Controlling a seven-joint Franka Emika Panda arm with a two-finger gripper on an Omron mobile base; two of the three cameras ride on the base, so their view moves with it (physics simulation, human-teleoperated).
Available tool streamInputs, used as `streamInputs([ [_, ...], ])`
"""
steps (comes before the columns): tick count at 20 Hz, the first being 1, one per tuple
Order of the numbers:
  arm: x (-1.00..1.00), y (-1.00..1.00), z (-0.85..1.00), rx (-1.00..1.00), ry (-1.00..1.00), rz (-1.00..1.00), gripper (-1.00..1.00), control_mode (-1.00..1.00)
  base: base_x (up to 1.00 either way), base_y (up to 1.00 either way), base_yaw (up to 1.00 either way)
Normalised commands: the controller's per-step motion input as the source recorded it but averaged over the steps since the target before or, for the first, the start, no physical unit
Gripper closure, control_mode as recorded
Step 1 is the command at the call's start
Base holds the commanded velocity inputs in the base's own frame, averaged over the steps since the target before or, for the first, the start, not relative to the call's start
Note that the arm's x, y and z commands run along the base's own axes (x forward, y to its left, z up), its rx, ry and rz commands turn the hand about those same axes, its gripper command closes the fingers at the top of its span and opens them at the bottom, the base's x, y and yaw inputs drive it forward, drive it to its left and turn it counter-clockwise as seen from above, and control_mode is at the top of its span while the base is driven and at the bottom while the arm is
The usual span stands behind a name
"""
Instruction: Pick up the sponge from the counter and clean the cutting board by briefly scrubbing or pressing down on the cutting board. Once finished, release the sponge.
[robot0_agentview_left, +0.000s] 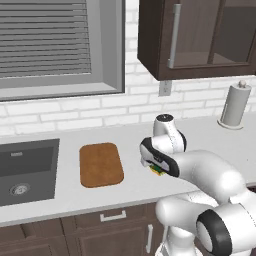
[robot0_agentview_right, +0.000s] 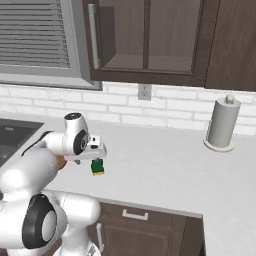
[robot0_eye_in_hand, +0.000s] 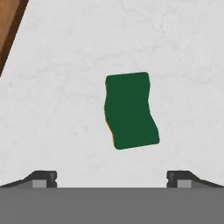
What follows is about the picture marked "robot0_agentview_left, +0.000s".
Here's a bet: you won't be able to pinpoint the yellow and green sponge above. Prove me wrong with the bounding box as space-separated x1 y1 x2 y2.
148 163 167 178

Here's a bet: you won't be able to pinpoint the dark grey sink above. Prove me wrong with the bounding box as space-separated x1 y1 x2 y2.
0 138 61 208

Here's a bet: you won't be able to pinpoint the paper towel roll on holder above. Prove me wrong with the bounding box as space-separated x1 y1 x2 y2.
216 79 253 131

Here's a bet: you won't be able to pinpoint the grey window blinds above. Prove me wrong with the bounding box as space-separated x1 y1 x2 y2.
0 0 92 80

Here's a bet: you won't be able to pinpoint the brown wooden cutting board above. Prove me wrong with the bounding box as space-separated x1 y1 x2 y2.
78 142 125 189

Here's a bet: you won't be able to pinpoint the dark brown base cabinet door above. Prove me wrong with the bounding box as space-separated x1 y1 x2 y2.
75 223 165 256

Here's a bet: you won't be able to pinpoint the dark brown drawer front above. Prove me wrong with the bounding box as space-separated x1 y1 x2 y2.
73 202 158 232

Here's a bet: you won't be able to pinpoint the silver base cabinet handle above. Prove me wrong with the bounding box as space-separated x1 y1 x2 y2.
145 223 155 255

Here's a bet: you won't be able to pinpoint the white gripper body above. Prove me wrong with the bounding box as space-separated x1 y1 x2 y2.
140 158 155 169

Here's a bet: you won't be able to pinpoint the silver wall cabinet handle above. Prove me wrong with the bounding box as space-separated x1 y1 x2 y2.
167 3 183 70

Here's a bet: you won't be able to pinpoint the grey wall outlet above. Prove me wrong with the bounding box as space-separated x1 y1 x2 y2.
158 79 173 98

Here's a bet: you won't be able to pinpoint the dark brown wall cabinet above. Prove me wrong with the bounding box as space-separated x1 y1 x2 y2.
137 0 256 82

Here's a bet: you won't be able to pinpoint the dark brown sink cabinet front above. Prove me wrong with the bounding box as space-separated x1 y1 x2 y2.
0 217 78 256

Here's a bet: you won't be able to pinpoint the glass cabinet door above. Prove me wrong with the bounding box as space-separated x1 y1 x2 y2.
210 0 256 67
159 0 222 71

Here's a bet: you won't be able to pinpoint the window with grey frame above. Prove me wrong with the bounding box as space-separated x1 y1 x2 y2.
0 0 127 102

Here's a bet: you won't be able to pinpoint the silver drawer handle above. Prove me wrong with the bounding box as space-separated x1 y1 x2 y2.
99 209 128 223

